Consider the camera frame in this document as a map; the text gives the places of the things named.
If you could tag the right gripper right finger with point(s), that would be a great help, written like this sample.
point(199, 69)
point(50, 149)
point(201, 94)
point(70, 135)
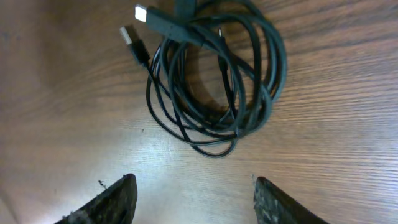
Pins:
point(273, 206)

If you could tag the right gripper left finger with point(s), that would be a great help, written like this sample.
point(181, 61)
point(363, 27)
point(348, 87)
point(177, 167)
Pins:
point(115, 205)

